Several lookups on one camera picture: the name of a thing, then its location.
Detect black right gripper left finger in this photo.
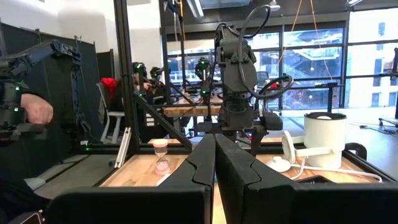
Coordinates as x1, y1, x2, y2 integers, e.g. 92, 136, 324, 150
159, 133, 216, 224

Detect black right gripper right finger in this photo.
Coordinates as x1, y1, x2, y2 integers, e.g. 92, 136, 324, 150
215, 133, 295, 224

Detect white office chair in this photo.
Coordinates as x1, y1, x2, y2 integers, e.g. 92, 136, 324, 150
96, 82, 126, 144

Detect wooden background table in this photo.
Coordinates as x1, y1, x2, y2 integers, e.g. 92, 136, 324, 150
163, 96, 223, 118

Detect silver aluminium extrusion bar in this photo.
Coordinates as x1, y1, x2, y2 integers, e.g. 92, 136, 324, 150
114, 126, 132, 169

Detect round white disc charger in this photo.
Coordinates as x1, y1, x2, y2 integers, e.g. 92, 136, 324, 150
266, 111, 348, 174

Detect black room divider panel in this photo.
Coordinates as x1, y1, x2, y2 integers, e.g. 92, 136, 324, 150
0, 21, 115, 144

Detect person's hand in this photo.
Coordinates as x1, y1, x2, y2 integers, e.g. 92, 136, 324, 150
20, 93, 54, 125

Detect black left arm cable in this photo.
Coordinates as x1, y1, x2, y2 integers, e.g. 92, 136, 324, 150
238, 4, 295, 100

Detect white lamp cable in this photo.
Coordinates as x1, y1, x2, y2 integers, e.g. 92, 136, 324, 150
290, 155, 384, 184

